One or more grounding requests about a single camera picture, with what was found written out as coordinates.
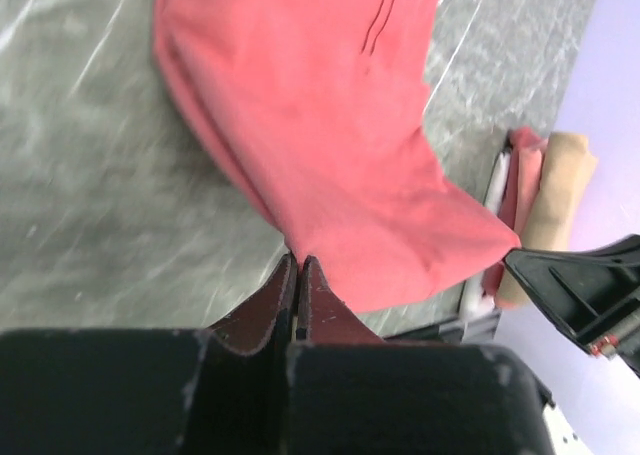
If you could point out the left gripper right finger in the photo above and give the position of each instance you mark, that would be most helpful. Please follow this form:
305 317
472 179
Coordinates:
352 392

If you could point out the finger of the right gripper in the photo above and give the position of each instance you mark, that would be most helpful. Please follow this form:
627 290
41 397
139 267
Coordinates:
591 298

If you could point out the folded tan t-shirt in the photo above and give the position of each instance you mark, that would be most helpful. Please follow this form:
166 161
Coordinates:
567 170

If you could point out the red t-shirt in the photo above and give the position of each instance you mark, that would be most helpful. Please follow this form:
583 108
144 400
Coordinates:
313 109

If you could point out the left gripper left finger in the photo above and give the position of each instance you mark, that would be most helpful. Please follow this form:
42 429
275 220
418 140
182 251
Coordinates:
213 390

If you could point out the folded pink t-shirt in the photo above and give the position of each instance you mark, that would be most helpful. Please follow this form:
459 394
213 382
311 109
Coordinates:
518 212

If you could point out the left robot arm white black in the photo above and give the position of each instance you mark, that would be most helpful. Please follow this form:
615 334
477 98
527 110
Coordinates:
560 430

